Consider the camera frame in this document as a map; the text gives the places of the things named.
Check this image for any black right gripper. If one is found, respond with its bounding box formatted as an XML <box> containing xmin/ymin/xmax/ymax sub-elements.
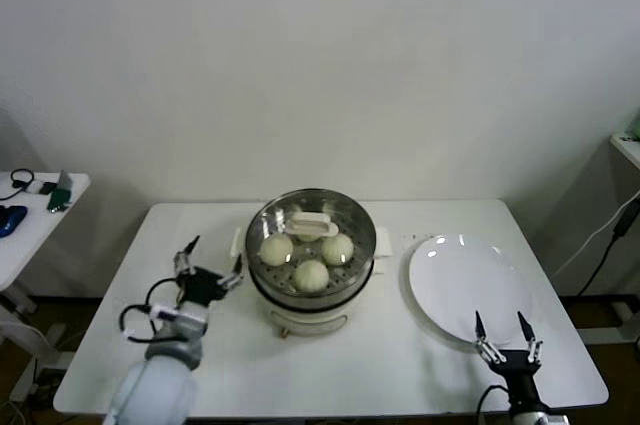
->
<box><xmin>474</xmin><ymin>310</ymin><xmax>546</xmax><ymax>414</ymax></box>

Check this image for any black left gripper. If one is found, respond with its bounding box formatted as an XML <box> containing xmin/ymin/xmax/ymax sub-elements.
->
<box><xmin>172</xmin><ymin>234</ymin><xmax>245</xmax><ymax>307</ymax></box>

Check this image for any glass lid with cream handle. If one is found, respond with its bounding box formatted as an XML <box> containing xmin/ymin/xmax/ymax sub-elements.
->
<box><xmin>246</xmin><ymin>188</ymin><xmax>376</xmax><ymax>295</ymax></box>

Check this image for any stainless steel steamer basket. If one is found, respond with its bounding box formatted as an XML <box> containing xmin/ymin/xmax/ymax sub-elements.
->
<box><xmin>229</xmin><ymin>188</ymin><xmax>394</xmax><ymax>312</ymax></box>

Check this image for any white round plate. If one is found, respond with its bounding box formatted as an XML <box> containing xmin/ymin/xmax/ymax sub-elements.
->
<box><xmin>408</xmin><ymin>233</ymin><xmax>533</xmax><ymax>346</ymax></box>

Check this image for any cream electric cooker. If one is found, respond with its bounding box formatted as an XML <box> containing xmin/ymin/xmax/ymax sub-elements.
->
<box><xmin>248</xmin><ymin>254</ymin><xmax>389</xmax><ymax>340</ymax></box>

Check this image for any green tool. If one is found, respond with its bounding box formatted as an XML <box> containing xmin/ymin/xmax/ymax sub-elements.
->
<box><xmin>45</xmin><ymin>169</ymin><xmax>74</xmax><ymax>215</ymax></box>

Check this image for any white side table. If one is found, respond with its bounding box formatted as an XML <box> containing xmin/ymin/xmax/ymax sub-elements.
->
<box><xmin>0</xmin><ymin>172</ymin><xmax>90</xmax><ymax>404</ymax></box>

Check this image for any blue object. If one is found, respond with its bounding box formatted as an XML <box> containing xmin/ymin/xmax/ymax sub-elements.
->
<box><xmin>0</xmin><ymin>204</ymin><xmax>27</xmax><ymax>239</ymax></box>

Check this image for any white shelf table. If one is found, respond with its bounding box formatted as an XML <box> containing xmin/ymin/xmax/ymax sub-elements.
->
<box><xmin>608</xmin><ymin>132</ymin><xmax>640</xmax><ymax>170</ymax></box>

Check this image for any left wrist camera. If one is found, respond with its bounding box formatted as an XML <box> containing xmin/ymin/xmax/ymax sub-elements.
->
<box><xmin>148</xmin><ymin>302</ymin><xmax>182</xmax><ymax>322</ymax></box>

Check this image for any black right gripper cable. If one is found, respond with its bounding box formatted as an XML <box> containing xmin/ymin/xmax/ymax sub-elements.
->
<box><xmin>476</xmin><ymin>384</ymin><xmax>512</xmax><ymax>425</ymax></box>

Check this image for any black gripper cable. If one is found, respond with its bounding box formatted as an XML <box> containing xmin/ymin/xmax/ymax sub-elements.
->
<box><xmin>476</xmin><ymin>384</ymin><xmax>512</xmax><ymax>425</ymax></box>
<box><xmin>119</xmin><ymin>278</ymin><xmax>184</xmax><ymax>346</ymax></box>

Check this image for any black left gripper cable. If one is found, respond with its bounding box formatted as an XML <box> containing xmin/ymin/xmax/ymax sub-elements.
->
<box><xmin>119</xmin><ymin>278</ymin><xmax>184</xmax><ymax>346</ymax></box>

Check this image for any white wall cable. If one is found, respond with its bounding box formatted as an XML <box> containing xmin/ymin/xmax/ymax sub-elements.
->
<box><xmin>552</xmin><ymin>193</ymin><xmax>640</xmax><ymax>277</ymax></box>

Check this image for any black power cable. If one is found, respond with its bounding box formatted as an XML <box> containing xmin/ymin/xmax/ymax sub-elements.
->
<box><xmin>578</xmin><ymin>202</ymin><xmax>640</xmax><ymax>297</ymax></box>

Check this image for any black looped cable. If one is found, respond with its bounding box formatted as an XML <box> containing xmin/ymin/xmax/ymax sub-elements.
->
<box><xmin>0</xmin><ymin>168</ymin><xmax>34</xmax><ymax>202</ymax></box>

